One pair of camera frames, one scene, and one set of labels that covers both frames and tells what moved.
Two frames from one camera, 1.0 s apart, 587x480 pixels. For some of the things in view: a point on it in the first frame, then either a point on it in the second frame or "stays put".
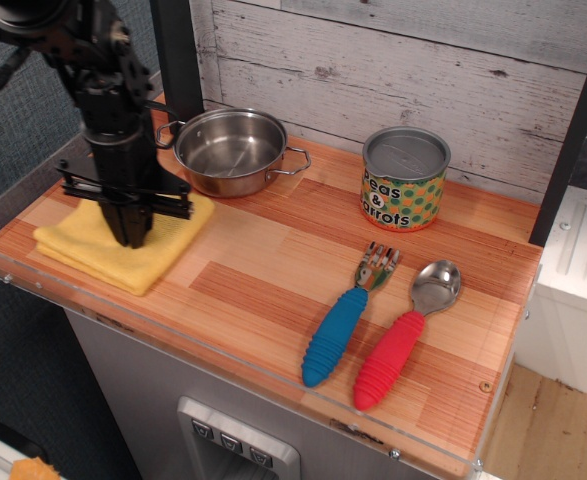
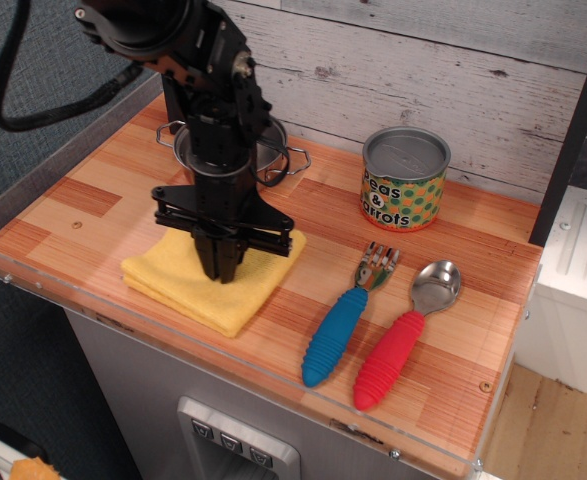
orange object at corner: [32, 469] stays put
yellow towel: [82, 244] -> [170, 267]
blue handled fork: [339, 326] stays put
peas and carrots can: [402, 177] stays put
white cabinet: [567, 327] stays put
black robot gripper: [125, 172] -> [224, 202]
